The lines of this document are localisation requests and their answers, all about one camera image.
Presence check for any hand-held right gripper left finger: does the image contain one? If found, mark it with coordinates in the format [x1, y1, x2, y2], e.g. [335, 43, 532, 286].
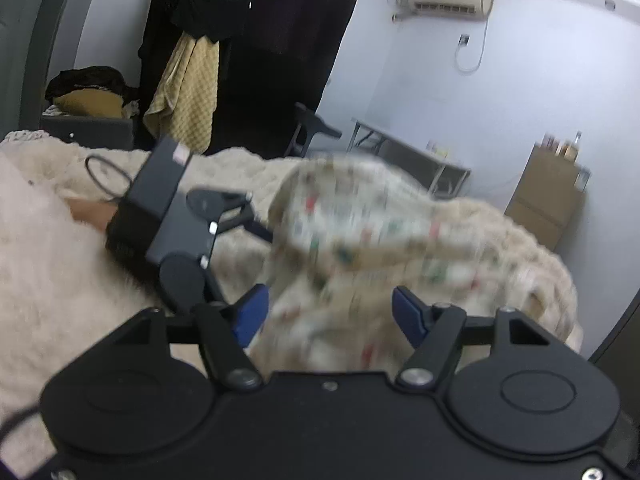
[107, 284, 271, 394]

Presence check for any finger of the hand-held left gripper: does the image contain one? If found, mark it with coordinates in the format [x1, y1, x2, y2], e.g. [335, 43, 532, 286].
[212, 190, 275, 244]
[199, 259, 232, 307]

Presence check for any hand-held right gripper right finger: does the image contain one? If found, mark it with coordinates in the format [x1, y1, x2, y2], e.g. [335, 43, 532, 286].
[392, 286, 567, 392]

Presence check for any dog print cream shirt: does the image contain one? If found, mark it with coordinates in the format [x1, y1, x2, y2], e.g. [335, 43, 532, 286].
[267, 156, 551, 377]

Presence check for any person's left forearm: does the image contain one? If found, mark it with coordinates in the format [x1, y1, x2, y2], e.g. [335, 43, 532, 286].
[65, 200, 122, 234]

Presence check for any grey storage box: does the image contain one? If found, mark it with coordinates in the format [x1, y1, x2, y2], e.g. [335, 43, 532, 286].
[40, 114, 137, 152]

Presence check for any black chair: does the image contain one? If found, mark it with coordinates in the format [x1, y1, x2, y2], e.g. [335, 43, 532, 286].
[284, 102, 344, 159]

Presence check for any yellow checked cloth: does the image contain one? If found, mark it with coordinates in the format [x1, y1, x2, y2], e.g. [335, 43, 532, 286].
[143, 35, 222, 156]

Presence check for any mustard cushion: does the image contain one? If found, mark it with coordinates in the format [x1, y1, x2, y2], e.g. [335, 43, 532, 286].
[52, 89, 126, 121]

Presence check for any fluffy cream blanket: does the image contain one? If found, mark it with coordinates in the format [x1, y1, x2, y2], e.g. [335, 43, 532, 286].
[0, 130, 584, 463]

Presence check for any black cloth pile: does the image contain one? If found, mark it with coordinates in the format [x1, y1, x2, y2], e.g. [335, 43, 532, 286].
[45, 66, 139, 105]

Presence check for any folding table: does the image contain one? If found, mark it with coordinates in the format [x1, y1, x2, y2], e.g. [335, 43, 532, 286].
[347, 117, 472, 199]

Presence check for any brown mini fridge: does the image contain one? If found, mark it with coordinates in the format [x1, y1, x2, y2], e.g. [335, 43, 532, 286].
[503, 142, 588, 252]

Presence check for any dark curtain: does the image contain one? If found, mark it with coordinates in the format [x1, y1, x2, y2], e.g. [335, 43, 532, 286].
[137, 0, 372, 157]

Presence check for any black hanging garment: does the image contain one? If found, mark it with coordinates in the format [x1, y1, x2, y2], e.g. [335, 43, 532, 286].
[170, 0, 252, 44]

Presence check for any grey chair back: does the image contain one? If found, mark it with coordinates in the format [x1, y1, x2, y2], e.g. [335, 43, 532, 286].
[0, 0, 69, 134]

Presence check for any dark door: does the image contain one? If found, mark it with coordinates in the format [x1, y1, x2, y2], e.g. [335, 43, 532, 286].
[587, 290, 640, 378]

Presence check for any black cable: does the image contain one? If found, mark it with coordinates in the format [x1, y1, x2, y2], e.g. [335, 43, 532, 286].
[84, 154, 135, 202]

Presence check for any white air conditioner cable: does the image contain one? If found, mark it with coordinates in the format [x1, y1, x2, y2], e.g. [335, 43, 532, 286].
[454, 19, 490, 74]

